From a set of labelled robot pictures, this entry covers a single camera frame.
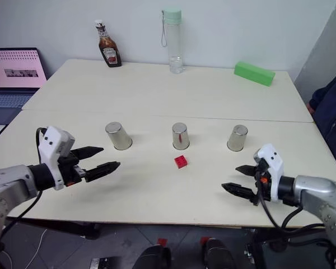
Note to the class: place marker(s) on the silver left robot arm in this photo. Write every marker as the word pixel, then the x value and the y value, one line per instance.
pixel 5 179

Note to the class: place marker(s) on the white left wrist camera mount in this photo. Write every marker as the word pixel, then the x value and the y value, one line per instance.
pixel 51 143

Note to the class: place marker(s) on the upturned steel cup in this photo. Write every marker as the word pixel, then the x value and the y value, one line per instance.
pixel 119 136
pixel 181 137
pixel 237 138

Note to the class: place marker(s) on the person in dark blue clothing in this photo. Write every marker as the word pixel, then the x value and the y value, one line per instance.
pixel 334 112

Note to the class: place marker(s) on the dark rounded shape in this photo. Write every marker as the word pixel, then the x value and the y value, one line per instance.
pixel 152 257
pixel 219 255

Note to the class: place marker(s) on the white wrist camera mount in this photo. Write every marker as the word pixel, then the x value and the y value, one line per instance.
pixel 274 162
pixel 51 143

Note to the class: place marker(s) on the clear bottle with green lid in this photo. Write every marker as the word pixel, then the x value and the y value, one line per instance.
pixel 175 42

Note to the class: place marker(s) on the black table frame bar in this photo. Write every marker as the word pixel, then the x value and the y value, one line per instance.
pixel 61 227

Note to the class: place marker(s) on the open laptop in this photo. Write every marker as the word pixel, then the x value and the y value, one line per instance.
pixel 14 73

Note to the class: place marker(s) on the black table leg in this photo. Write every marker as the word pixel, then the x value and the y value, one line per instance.
pixel 259 249

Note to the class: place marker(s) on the green rectangular block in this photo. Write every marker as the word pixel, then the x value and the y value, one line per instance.
pixel 253 73

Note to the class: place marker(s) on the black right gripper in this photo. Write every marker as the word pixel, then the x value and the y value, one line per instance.
pixel 264 190

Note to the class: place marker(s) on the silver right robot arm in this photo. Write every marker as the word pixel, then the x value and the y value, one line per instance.
pixel 316 187

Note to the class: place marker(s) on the ketchup bottle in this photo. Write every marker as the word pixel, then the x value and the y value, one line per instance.
pixel 109 50

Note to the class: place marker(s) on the red toy brick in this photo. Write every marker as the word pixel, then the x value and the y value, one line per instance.
pixel 182 162

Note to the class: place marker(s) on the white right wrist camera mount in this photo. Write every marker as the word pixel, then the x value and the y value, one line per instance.
pixel 274 162

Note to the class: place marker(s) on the small red floor block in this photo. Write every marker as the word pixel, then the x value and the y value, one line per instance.
pixel 162 242
pixel 204 241

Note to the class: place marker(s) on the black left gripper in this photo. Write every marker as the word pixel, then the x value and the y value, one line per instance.
pixel 68 168

